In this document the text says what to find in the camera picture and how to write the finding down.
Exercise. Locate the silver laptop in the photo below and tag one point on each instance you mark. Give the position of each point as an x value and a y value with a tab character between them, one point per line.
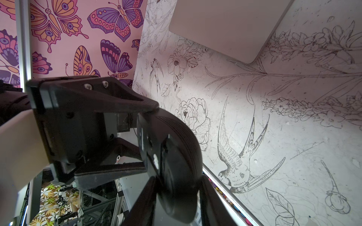
239	29

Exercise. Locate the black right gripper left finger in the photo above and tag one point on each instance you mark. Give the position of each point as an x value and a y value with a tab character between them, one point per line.
143	211

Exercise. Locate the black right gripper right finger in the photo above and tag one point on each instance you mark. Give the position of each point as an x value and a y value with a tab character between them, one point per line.
213	212

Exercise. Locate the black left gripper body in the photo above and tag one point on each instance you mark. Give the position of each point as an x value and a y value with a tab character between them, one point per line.
71	138

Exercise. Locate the aluminium frame struts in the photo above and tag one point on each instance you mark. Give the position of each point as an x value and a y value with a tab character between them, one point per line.
24	41

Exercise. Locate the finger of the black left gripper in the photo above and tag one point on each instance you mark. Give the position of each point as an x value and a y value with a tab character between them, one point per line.
102	167
93	94

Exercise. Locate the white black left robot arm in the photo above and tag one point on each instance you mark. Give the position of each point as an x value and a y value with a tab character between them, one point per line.
12	101

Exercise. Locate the black wireless mouse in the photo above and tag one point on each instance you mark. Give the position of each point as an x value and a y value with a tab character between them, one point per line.
171	153

